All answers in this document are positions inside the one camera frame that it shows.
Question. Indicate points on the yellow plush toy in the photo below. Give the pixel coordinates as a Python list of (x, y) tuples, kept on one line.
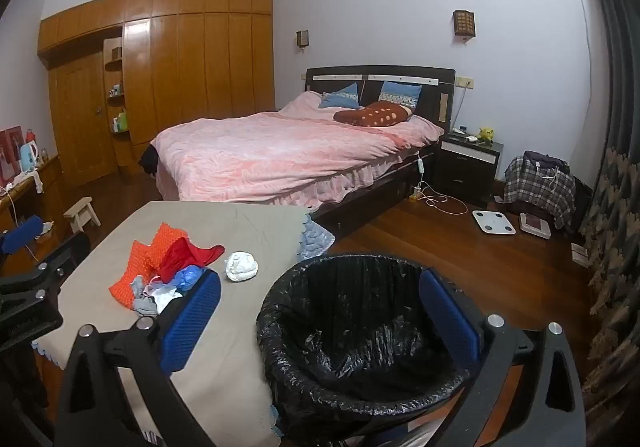
[(485, 133)]

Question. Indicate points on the orange mesh net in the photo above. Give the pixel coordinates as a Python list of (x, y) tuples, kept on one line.
[(135, 262)]

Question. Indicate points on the grey cloth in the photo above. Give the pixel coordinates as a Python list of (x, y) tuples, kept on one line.
[(145, 304)]

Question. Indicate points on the brown dotted pillow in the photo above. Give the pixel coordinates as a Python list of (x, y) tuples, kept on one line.
[(372, 116)]

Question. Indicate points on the bathroom scale with dark centre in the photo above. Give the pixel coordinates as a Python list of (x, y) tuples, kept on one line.
[(535, 224)]

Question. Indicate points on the wooden wardrobe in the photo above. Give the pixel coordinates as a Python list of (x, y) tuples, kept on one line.
[(200, 67)]

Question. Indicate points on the wooden desk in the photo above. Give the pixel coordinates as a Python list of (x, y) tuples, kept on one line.
[(47, 192)]

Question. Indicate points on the wall socket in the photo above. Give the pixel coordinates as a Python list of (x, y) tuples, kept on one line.
[(465, 82)]

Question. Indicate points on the dark backpack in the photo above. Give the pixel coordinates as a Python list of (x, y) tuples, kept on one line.
[(545, 162)]

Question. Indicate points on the black cloth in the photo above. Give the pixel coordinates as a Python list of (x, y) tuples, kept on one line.
[(149, 159)]

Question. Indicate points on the white crumpled tissue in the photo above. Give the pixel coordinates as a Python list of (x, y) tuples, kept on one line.
[(241, 267)]

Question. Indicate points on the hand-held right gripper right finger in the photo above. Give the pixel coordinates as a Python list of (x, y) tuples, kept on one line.
[(447, 317)]

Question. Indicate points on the bin with black bag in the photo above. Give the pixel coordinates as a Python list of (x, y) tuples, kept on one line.
[(350, 327)]

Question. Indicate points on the flowered curtain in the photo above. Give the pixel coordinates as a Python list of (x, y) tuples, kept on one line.
[(615, 177)]

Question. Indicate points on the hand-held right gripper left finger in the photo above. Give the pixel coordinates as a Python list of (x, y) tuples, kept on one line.
[(192, 317)]

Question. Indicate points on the plaid cloth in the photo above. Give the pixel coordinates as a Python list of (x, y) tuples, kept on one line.
[(535, 192)]

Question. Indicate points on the small wooden stool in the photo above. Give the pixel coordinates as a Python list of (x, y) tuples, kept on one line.
[(82, 212)]

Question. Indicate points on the dark nightstand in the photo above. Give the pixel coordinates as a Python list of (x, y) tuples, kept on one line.
[(465, 172)]

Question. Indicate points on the white blanket controller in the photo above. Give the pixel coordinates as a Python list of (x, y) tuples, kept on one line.
[(421, 166)]

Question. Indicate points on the yellow power strip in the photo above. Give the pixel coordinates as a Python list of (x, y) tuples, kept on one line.
[(416, 191)]

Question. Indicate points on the red cloth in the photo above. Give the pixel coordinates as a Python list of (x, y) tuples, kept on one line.
[(185, 254)]

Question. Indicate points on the dark bed frame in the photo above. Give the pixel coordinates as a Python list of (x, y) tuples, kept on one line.
[(380, 199)]

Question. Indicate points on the blue pillow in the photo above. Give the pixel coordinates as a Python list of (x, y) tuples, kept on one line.
[(400, 92), (340, 96)]

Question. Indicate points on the blue plastic glove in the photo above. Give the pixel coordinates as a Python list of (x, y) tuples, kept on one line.
[(189, 277)]

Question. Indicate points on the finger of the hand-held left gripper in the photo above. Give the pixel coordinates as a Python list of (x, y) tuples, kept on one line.
[(22, 233), (65, 254)]

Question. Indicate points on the photo frame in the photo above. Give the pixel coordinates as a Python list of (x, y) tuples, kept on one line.
[(11, 152)]

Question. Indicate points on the blue quilted mat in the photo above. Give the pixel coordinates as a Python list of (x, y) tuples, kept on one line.
[(315, 237)]

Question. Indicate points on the bed with pink cover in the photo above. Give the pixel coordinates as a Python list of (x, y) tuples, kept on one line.
[(260, 152)]

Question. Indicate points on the dark wooden headboard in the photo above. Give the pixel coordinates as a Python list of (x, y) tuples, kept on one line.
[(435, 92)]

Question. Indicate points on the white bathroom scale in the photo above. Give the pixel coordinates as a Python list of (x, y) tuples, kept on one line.
[(494, 223)]

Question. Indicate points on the wall lamp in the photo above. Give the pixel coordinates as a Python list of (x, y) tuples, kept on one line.
[(302, 38), (464, 23)]

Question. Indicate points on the white hanging cloth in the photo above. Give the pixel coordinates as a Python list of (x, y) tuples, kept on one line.
[(37, 182)]

